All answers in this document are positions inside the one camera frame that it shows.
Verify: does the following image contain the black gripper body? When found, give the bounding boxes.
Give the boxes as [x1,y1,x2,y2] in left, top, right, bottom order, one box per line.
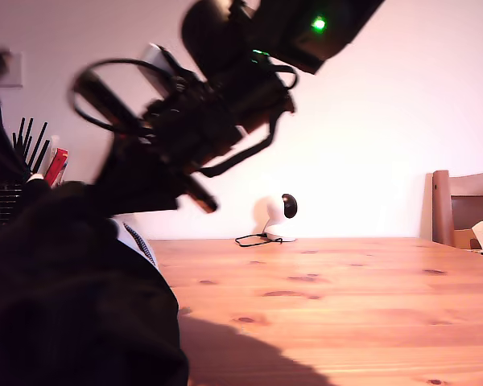
[74,72,246,214]

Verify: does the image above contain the black shorts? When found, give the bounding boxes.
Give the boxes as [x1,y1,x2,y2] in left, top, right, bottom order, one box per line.
[0,176,190,386]

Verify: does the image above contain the red paper packet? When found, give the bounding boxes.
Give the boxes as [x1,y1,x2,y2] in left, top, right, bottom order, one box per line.
[43,148,70,188]

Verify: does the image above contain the brown wooden chair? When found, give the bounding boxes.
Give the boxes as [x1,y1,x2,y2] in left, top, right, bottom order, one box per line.
[431,170,483,247]

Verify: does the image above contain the small cardboard box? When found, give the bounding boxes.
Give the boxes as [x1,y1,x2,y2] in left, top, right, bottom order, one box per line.
[452,228,482,251]

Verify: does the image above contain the chrome wire utensil caddy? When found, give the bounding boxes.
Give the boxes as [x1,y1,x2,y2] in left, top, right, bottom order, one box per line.
[0,183,25,222]

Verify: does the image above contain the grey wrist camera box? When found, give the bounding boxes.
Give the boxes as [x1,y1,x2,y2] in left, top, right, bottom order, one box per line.
[136,43,176,101]

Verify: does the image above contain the white wall light switch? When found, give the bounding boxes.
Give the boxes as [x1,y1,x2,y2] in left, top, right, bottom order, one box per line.
[0,51,24,88]

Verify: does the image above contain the white dome security camera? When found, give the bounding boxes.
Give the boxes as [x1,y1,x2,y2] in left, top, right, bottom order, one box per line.
[261,193,299,243]

